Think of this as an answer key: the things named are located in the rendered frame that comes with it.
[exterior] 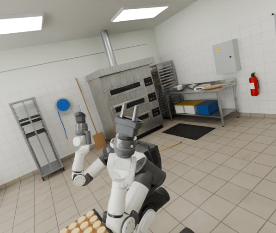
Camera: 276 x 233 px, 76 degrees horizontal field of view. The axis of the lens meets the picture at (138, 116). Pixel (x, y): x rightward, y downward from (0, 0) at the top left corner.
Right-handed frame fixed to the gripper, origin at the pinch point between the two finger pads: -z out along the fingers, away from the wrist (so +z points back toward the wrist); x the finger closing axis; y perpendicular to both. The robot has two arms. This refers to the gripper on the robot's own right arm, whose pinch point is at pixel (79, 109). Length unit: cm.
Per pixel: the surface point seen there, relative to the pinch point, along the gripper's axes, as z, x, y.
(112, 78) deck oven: -138, -283, -2
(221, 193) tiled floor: 106, -110, -134
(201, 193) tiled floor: 105, -119, -112
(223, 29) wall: -201, -244, -275
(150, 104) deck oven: -77, -352, -91
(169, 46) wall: -265, -393, -188
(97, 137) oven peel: -9, -375, 70
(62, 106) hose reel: -98, -321, 138
